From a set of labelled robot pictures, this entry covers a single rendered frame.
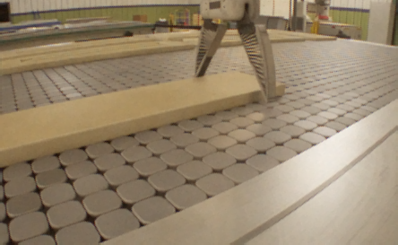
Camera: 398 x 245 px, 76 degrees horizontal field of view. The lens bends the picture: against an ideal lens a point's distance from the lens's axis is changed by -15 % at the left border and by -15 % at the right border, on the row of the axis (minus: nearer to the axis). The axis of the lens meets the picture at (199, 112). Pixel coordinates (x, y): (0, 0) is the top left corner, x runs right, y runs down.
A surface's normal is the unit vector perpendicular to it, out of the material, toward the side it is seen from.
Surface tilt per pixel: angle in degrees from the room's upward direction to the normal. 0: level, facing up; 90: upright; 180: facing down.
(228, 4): 90
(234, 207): 0
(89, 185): 0
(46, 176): 0
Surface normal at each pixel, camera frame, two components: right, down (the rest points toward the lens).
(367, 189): 0.00, -0.94
